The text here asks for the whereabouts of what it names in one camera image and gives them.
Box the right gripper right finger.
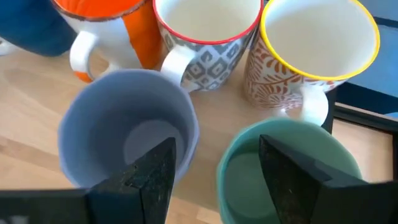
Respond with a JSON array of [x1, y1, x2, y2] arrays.
[[258, 134, 368, 224]]

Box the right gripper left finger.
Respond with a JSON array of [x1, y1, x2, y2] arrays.
[[88, 136, 178, 224]]

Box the plain green mug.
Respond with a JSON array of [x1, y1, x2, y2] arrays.
[[216, 117, 363, 224]]

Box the plain lavender mug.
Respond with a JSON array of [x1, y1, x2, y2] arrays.
[[57, 68, 200, 191]]

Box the white mug orange floral pattern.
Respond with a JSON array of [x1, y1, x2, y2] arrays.
[[244, 0, 381, 127]]

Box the orange and white mug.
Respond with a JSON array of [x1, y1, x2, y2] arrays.
[[51, 0, 163, 83]]

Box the white mug grey diamond pattern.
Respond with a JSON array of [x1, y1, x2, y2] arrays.
[[152, 0, 264, 93]]

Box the dark blue mug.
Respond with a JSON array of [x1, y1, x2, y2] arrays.
[[0, 0, 77, 58]]

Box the wooden shelf riser black legs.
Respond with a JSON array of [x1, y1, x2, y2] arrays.
[[0, 46, 339, 224]]

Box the black aluminium table frame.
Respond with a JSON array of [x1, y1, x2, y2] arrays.
[[333, 104, 398, 182]]

